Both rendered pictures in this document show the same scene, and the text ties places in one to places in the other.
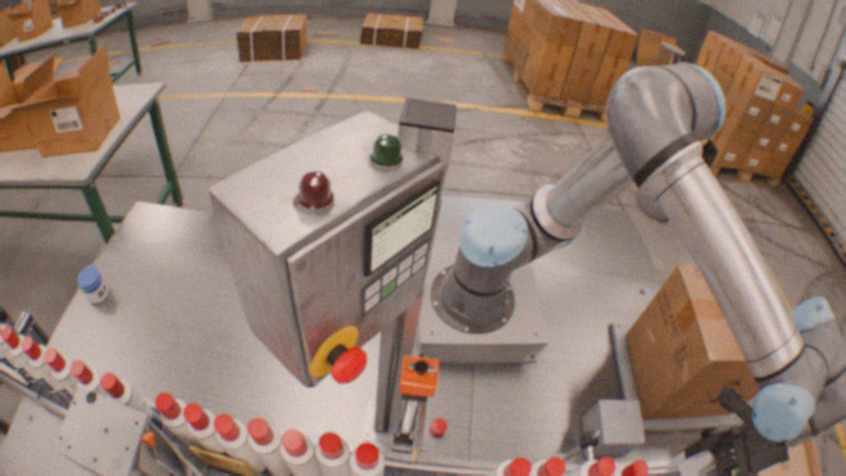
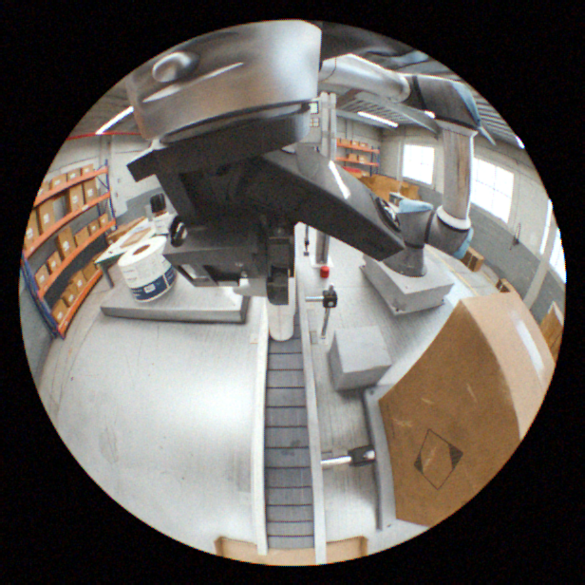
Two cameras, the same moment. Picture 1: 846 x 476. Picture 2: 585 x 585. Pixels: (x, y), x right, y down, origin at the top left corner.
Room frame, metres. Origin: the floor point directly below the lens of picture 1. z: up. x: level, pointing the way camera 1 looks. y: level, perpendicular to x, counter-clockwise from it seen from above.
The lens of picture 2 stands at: (0.20, -0.65, 1.21)
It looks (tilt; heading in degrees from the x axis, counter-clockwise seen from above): 39 degrees down; 89
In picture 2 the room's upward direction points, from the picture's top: straight up
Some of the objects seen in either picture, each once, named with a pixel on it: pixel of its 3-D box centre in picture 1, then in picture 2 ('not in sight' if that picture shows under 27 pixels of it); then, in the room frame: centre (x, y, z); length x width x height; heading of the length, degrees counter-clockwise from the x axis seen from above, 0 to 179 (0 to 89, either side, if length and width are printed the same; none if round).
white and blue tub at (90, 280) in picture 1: (93, 284); not in sight; (0.46, 0.82, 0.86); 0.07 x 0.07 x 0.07
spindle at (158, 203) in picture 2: not in sight; (161, 220); (-0.42, 0.13, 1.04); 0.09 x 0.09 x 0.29
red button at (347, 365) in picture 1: (346, 363); not in sight; (0.18, 0.05, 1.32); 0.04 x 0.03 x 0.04; 146
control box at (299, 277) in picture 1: (335, 253); (307, 122); (0.26, 0.07, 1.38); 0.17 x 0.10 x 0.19; 146
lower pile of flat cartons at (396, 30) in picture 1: (392, 29); (508, 291); (4.68, 0.69, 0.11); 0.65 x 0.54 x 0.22; 96
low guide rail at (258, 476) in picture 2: not in sight; (267, 306); (0.15, -0.32, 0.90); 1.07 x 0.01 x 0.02; 91
